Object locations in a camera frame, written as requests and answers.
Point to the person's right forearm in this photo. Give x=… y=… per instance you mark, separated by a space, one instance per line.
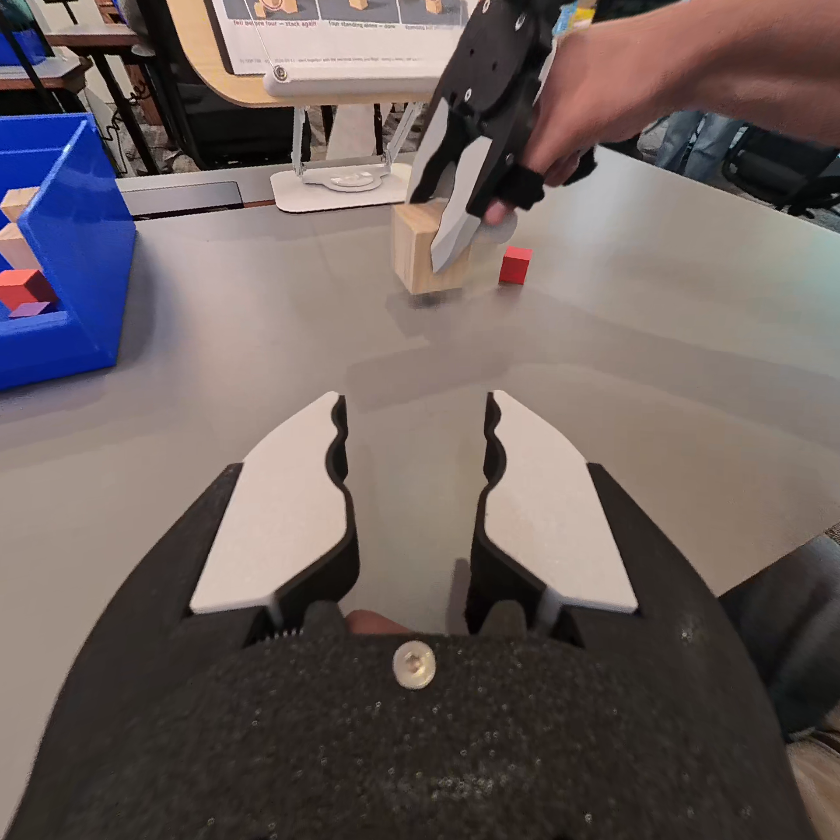
x=775 y=66

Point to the person's right hand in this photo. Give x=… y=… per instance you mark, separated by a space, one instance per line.
x=604 y=92

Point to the brown wooden desk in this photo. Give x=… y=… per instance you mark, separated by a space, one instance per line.
x=99 y=40

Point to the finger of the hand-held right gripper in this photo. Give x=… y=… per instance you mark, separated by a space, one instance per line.
x=460 y=217
x=431 y=164

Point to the large wooden cube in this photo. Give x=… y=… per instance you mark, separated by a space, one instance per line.
x=418 y=256
x=19 y=204

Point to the purple wooden cube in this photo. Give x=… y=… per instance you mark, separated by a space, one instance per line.
x=32 y=310

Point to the blue plastic bin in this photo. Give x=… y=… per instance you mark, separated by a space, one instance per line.
x=99 y=263

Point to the wooden display board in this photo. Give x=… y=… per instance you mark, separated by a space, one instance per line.
x=197 y=53

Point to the white folding stand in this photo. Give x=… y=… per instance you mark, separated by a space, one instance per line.
x=341 y=190

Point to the white instruction sheet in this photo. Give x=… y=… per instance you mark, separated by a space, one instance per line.
x=328 y=26

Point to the black office chair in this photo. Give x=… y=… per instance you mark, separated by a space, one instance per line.
x=788 y=171
x=217 y=105

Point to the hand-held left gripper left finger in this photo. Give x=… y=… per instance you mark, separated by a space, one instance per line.
x=273 y=525

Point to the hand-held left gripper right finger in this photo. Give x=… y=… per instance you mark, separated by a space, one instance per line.
x=558 y=525

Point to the red wooden cube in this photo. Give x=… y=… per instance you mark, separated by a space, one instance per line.
x=24 y=289
x=516 y=267

